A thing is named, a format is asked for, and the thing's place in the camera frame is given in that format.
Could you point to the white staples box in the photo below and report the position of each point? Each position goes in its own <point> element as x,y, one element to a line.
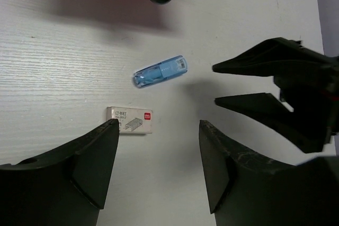
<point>131,120</point>

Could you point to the short blue correction tape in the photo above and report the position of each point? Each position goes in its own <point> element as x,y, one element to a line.
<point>160,72</point>

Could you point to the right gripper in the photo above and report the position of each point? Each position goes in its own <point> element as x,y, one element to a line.
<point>307,112</point>

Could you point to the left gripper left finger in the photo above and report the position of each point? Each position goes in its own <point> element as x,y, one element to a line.
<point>67,185</point>

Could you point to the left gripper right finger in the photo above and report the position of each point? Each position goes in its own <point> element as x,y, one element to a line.
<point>245,187</point>

